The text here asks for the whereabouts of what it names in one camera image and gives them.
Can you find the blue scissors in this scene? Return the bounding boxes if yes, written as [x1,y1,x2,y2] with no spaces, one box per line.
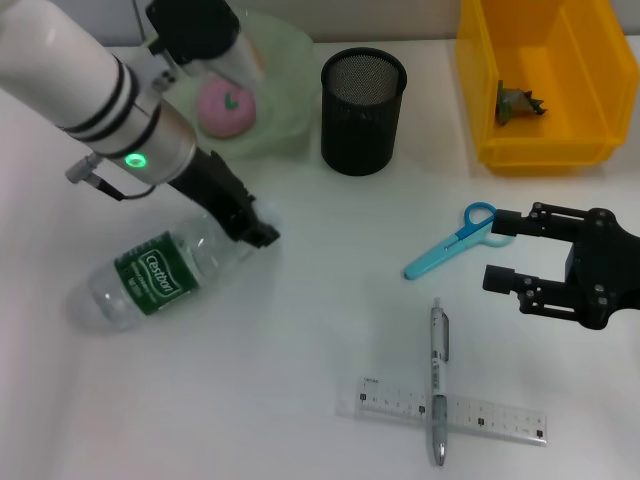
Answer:
[402,201,516,281]

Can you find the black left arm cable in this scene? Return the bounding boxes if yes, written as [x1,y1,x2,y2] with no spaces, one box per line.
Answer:
[64,153,161,201]

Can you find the yellow plastic bin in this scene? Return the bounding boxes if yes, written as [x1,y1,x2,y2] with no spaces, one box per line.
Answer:
[454,0,640,176]

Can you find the green plastic wrapper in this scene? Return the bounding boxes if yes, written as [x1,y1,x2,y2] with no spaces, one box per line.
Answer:
[494,79,547,127]

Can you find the transparent plastic ruler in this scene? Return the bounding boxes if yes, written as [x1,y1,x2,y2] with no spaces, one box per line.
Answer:
[335,377,549,445]

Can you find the translucent green fruit bowl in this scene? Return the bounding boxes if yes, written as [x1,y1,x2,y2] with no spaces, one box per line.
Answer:
[174,9,317,161]

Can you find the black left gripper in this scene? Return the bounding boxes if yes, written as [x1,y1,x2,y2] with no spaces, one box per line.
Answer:
[169,148,281,250]

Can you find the silver pen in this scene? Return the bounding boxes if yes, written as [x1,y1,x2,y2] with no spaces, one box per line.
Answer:
[424,298,450,467]

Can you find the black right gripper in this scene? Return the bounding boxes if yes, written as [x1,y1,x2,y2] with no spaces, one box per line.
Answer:
[482,201,640,331]

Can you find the black mesh pen holder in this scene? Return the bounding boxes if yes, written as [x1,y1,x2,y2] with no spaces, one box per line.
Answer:
[319,47,409,176]

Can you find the clear green-label water bottle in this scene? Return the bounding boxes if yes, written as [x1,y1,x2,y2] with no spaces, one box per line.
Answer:
[67,199,284,332]

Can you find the pink toy peach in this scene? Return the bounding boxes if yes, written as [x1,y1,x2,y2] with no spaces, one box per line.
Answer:
[196,74,259,139]

